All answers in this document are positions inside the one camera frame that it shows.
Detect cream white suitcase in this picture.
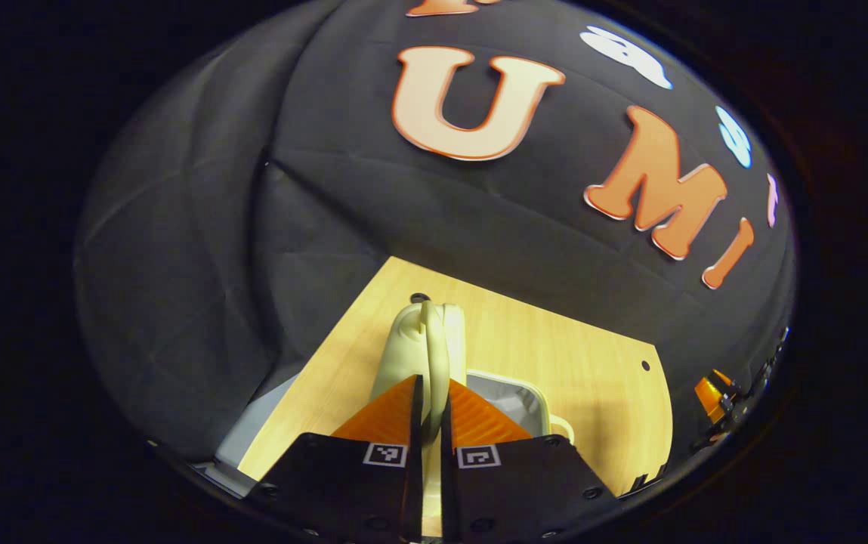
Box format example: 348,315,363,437
368,301,578,539

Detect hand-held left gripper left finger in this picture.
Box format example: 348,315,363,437
249,374,425,544

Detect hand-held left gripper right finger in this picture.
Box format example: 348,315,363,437
440,378,621,544

